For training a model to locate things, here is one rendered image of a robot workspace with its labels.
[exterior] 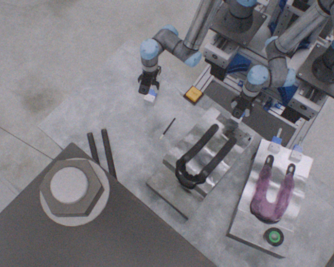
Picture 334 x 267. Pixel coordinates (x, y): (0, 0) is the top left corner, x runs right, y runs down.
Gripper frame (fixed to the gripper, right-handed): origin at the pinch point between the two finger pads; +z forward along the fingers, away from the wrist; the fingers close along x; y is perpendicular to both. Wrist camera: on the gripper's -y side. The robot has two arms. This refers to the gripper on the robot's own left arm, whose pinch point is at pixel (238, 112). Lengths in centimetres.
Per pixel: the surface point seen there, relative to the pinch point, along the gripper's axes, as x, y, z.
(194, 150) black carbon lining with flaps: 7.1, -27.7, 4.1
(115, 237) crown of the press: -3, -84, -107
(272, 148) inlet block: -22.8, -4.5, 4.4
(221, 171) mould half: -8.9, -29.3, 3.3
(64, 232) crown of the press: 4, -88, -107
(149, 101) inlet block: 40.7, -17.4, 9.1
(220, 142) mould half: -0.8, -16.9, 4.5
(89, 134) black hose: 55, -49, 11
